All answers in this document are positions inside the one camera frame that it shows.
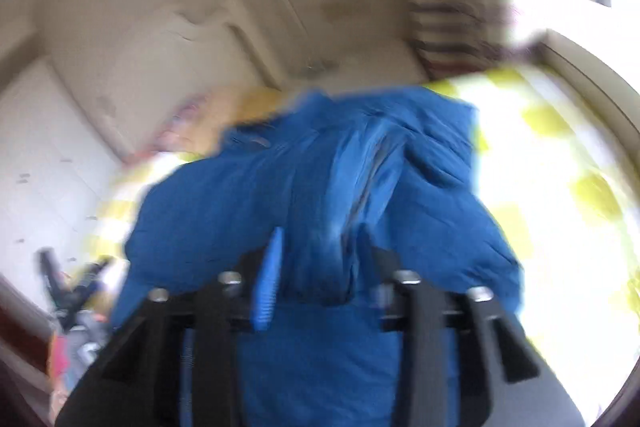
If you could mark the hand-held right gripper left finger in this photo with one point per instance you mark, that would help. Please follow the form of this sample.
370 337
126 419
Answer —
267 279

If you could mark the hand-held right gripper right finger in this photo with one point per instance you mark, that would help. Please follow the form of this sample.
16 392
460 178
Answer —
384 264

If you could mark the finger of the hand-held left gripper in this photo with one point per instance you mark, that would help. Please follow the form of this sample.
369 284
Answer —
90 279
48 267

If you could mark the blue padded jacket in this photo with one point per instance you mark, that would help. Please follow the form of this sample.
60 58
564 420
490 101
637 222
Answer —
310 177

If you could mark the white drawer dresser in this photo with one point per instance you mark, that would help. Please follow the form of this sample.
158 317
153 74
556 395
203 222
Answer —
45 157

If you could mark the pale printed pillow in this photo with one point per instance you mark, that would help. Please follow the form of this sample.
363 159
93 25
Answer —
235 112

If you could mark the yellow checked bed sheet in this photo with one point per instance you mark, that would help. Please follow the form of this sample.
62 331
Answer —
550 182

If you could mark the white bed headboard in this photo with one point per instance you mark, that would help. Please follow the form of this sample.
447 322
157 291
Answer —
150 72

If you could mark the printed striped curtain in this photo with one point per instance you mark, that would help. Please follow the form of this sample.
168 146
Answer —
440 32

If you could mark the white window ledge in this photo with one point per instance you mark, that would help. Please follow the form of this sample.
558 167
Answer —
590 67

